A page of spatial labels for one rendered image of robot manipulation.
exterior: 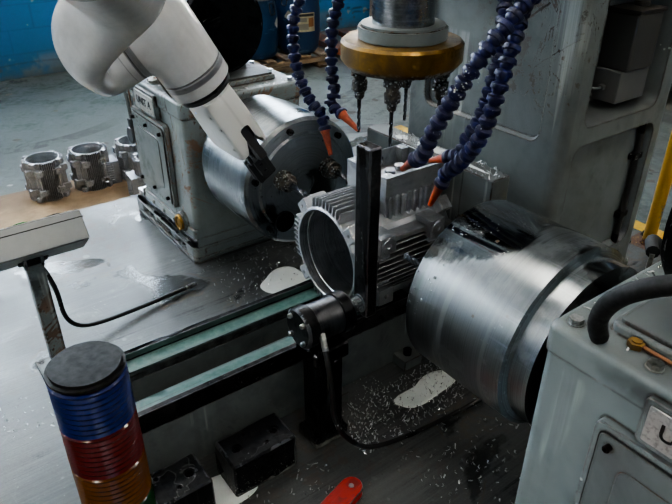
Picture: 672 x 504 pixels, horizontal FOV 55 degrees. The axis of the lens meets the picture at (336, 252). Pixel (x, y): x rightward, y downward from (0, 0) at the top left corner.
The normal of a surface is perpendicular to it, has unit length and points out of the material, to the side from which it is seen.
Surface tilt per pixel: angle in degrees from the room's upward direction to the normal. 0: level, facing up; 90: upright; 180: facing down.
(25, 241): 53
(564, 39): 90
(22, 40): 90
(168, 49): 102
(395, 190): 90
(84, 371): 0
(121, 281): 0
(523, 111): 90
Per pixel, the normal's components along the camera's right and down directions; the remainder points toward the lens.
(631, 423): -0.81, 0.29
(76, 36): -0.55, 0.46
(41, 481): 0.00, -0.86
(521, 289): -0.51, -0.47
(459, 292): -0.69, -0.20
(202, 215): 0.59, 0.40
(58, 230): 0.47, -0.20
